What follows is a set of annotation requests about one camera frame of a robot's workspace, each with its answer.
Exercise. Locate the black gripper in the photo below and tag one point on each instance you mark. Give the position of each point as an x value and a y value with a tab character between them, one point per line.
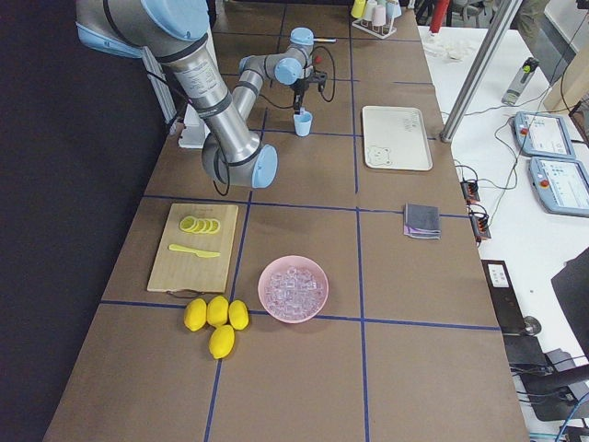
298	94

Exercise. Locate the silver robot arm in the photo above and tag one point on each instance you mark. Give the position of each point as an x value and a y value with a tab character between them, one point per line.
176	33

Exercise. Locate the light blue plastic cup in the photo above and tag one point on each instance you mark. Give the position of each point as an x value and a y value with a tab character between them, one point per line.
303	124

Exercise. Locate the yellow-green plastic cup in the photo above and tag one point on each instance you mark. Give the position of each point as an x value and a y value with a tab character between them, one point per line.
358	8

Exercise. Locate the white cup rack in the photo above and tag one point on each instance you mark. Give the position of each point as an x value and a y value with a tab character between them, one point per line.
384	31

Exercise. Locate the pink plastic cup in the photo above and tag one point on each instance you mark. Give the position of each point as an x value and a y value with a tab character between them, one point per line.
379	17

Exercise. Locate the pale mint plastic cup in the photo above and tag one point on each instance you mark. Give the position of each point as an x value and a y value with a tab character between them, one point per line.
369	10

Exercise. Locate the light blue rack cup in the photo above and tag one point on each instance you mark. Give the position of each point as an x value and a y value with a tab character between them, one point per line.
393	9

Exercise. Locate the clear ice cubes pile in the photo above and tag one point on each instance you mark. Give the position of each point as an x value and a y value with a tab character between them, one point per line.
293	295

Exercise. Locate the white bear tray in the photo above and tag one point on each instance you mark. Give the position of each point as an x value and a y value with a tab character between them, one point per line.
395	139

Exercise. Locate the lemon slices row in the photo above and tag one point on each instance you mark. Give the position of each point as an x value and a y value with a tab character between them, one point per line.
200	226

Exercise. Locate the grey folded cloth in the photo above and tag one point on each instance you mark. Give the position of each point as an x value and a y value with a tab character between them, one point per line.
421	221

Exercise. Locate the yellow plastic knife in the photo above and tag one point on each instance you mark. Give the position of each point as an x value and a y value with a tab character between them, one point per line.
206	254

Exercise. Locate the pink bowl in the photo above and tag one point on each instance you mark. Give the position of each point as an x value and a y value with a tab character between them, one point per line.
282	264

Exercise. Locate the upper orange connector box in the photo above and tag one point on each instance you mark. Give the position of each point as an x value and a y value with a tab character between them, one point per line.
470	190

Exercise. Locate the orange connector box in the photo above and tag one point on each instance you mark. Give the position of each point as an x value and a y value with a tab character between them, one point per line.
470	190
480	226

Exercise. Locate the grey water bottle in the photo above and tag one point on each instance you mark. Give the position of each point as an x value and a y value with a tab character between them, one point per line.
520	81

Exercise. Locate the wooden cutting board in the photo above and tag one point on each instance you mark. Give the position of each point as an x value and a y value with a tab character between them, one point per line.
174	271

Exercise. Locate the lower orange connector box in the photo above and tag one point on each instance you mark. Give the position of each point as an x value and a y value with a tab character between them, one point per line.
480	226

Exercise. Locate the lemon right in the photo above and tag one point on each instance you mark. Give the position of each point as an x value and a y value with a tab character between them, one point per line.
238	315

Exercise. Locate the lemon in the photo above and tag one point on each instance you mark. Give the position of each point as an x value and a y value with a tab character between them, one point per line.
217	311
238	315
222	341
195	315

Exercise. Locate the lemon middle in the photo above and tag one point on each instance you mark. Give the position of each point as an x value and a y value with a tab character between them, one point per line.
217	311

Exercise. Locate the lemon far left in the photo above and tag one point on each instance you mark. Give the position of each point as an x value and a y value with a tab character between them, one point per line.
195	315

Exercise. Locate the upper teach pendant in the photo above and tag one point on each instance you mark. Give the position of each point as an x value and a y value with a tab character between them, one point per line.
542	135

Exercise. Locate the teach pendant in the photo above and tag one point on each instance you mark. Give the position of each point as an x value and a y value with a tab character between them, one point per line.
561	185
542	135

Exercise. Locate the lemon front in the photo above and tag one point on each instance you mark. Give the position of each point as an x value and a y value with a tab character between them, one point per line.
222	341

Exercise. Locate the white power strip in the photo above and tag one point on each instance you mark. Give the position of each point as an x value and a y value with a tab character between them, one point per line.
498	275

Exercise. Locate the lower teach pendant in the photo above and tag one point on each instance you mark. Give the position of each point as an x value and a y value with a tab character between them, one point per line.
561	185

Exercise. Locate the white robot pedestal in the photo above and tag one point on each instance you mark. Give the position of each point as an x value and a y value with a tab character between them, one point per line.
195	130

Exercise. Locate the aluminium frame post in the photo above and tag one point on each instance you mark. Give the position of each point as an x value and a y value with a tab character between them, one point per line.
490	44

